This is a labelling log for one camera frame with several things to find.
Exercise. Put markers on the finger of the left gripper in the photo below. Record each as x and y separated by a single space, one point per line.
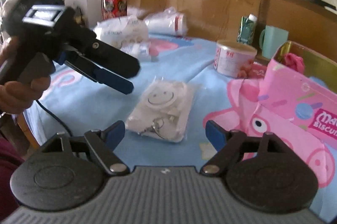
114 81

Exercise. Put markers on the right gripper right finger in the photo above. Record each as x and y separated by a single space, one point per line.
228 146

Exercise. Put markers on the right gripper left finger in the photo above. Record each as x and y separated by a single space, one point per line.
101 145

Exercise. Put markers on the smiley keychain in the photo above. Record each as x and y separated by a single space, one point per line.
163 110

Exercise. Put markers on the pink cloth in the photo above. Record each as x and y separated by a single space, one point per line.
294 62

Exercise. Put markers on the maroon sleeve forearm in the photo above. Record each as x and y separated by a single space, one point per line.
10 160

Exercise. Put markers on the person's left hand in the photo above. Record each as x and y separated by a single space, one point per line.
15 96

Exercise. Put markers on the light blue cartoon tablecloth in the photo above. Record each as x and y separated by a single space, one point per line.
75 103

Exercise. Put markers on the white tissue pack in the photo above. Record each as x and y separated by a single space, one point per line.
129 34

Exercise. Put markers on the red snack box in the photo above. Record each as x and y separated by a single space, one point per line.
114 8

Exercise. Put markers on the white plastic bag bundle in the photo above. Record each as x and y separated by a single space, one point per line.
169 22

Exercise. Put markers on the pink round food can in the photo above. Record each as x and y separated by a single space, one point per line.
231 56

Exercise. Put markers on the pink macaron biscuit tin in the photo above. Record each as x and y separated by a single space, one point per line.
307 100

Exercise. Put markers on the green white drink carton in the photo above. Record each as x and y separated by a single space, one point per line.
247 29

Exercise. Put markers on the teal plastic mug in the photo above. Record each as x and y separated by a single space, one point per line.
271 38

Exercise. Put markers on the brown chair backrest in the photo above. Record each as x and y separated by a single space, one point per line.
307 23

